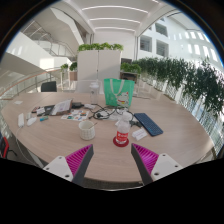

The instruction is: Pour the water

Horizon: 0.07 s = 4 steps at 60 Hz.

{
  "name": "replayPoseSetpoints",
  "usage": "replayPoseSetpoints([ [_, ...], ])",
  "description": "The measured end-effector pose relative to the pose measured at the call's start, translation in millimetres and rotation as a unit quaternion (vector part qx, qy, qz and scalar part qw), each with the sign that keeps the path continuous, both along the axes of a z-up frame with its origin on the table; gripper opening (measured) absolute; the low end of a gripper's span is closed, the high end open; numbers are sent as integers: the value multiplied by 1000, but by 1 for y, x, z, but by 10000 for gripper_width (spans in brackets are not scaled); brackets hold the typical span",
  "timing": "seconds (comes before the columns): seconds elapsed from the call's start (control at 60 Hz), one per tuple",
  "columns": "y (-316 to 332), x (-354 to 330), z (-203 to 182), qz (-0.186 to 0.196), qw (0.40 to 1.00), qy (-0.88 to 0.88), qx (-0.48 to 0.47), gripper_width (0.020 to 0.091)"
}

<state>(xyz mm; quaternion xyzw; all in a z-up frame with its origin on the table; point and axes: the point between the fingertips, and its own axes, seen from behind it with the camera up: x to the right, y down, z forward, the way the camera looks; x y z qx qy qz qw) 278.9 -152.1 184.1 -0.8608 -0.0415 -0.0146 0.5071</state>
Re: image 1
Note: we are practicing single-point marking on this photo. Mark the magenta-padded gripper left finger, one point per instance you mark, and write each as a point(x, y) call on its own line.
point(57, 166)

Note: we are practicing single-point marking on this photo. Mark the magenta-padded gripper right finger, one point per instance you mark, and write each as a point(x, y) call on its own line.
point(165, 165)

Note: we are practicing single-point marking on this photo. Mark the clear red-label water bottle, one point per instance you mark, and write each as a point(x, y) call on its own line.
point(122, 135)

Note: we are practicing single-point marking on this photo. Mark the small white paper packet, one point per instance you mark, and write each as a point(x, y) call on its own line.
point(139, 134)

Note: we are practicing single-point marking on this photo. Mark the dark blue keyboard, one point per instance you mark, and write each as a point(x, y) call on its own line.
point(149, 124)

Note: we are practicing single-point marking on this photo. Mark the white grid-pattern mug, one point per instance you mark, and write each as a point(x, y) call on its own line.
point(86, 132)

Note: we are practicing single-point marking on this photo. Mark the flat round red coaster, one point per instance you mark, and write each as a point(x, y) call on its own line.
point(120, 145)

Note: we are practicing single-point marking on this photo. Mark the small teal marker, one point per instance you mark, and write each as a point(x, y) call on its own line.
point(44, 118)

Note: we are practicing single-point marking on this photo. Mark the white computer mouse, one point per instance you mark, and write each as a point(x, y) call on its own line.
point(31, 121)

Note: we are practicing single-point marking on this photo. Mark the colourful sticker sheet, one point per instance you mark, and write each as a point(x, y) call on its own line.
point(75, 116)

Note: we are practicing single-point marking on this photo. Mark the golden spoon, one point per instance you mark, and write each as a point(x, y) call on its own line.
point(93, 125)

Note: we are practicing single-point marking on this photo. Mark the red and black chair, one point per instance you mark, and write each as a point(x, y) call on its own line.
point(3, 146)

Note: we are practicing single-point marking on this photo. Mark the white power strip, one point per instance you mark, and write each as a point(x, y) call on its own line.
point(21, 120)

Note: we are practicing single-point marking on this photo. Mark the open white booklet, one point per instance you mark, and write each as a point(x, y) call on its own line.
point(61, 107)

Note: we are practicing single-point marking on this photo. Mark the black power adapter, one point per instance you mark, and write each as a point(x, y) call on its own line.
point(77, 105)

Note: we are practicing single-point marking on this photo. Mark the translucent white shaker bottle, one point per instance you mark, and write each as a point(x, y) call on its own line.
point(94, 95)

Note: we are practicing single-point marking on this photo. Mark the row of green plants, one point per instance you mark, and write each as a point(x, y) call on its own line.
point(186, 80)

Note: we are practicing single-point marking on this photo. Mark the green cat-print tote bag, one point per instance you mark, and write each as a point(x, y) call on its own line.
point(111, 93)

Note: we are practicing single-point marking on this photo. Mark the potted green plants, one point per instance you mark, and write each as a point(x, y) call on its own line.
point(73, 66)

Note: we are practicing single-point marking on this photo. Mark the low planter with greenery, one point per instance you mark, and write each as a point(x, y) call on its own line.
point(130, 67)

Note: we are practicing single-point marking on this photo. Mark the white cabinet with plants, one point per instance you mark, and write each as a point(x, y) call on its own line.
point(98, 65)

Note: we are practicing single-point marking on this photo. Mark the ceiling light strips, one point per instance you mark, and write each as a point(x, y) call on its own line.
point(115, 6)

